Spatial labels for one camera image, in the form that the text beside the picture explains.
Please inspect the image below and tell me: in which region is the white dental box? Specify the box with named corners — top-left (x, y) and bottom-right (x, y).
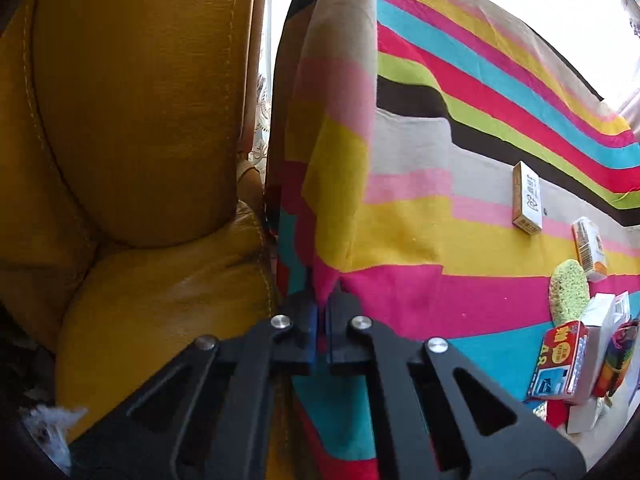
top-left (512, 162), bottom-right (544, 235)

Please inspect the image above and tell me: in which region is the orange white small box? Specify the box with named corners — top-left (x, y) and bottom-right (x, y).
top-left (572, 217), bottom-right (608, 283)

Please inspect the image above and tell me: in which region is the red medicine box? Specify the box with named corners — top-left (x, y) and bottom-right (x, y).
top-left (527, 321), bottom-right (588, 403)

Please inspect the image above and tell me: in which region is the yellow leather armchair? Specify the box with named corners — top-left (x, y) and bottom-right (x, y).
top-left (1, 0), bottom-right (278, 445)

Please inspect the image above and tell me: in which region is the long white box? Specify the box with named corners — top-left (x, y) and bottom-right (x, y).
top-left (566, 292), bottom-right (631, 434)

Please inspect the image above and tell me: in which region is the rainbow striped wallet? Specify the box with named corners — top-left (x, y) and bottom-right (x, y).
top-left (592, 318), bottom-right (639, 398)

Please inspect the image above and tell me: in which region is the green round sponge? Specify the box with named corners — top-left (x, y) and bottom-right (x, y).
top-left (548, 259), bottom-right (590, 326)

